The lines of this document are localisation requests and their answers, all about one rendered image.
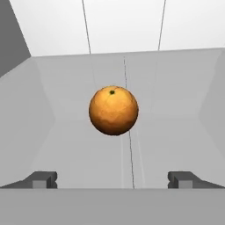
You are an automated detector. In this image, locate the orange fruit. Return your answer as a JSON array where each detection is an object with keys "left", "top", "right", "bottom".
[{"left": 88, "top": 84, "right": 140, "bottom": 136}]

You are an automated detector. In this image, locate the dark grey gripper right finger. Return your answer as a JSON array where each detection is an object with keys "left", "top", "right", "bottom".
[{"left": 167, "top": 171, "right": 225, "bottom": 190}]

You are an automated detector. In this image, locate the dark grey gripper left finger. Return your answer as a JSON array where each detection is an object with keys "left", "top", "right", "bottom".
[{"left": 0, "top": 171, "right": 58, "bottom": 190}]

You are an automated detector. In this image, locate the white fridge interior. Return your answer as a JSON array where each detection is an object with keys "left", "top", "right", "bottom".
[{"left": 0, "top": 0, "right": 225, "bottom": 190}]

